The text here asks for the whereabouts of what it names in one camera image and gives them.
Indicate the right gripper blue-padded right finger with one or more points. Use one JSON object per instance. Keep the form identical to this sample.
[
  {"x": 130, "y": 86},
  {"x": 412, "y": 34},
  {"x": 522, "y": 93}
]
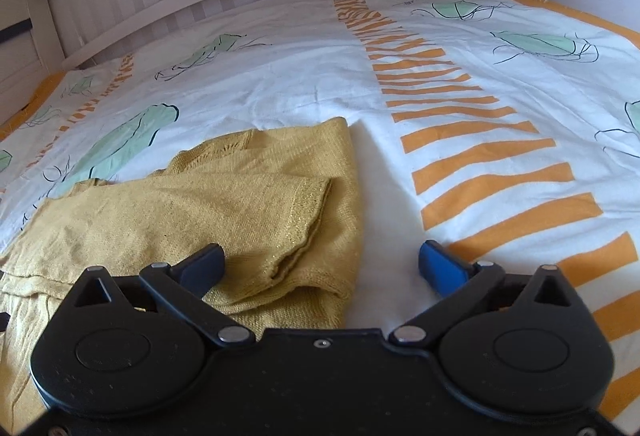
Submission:
[{"x": 514, "y": 346}]

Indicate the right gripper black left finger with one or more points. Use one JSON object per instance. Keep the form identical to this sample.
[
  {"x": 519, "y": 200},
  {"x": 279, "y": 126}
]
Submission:
[{"x": 118, "y": 344}]

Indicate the mustard yellow knit sweater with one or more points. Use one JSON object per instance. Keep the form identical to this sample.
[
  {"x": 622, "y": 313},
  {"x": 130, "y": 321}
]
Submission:
[{"x": 284, "y": 204}]

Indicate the white leaf-print duvet cover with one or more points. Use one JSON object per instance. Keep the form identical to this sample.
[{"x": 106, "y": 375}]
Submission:
[{"x": 505, "y": 130}]

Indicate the orange bed sheet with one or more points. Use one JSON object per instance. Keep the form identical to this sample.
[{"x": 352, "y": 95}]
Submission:
[{"x": 41, "y": 94}]

